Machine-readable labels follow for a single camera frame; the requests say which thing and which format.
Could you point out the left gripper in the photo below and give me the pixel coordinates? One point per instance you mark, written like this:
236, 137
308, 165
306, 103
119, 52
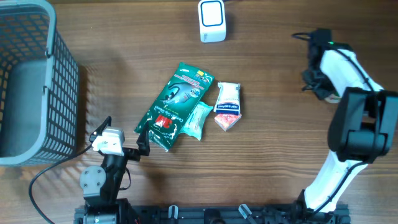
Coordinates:
142, 143

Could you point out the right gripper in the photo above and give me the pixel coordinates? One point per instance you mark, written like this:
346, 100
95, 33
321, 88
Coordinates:
318, 91

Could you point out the green 3M glove package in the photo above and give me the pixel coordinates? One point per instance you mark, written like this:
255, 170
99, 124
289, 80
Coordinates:
166, 116

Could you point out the teal tissue pack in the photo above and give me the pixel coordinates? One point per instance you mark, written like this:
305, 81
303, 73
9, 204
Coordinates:
195, 122

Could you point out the white blue plaster pack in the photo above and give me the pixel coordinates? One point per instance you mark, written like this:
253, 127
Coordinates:
228, 101

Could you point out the small red white box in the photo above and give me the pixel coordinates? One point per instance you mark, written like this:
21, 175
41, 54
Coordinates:
226, 121

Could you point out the green lid jar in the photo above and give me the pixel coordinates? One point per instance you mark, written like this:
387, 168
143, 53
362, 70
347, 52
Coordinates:
333, 98

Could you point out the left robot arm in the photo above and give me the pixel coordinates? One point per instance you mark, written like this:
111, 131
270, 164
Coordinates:
101, 184

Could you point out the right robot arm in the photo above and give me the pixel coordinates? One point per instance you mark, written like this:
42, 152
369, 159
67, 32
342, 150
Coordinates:
361, 130

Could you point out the white barcode scanner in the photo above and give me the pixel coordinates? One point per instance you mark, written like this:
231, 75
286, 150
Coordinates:
212, 21

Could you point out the grey plastic mesh basket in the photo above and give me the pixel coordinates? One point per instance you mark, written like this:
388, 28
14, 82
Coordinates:
39, 86

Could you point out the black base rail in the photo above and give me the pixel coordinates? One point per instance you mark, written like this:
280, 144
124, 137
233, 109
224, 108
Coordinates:
243, 214

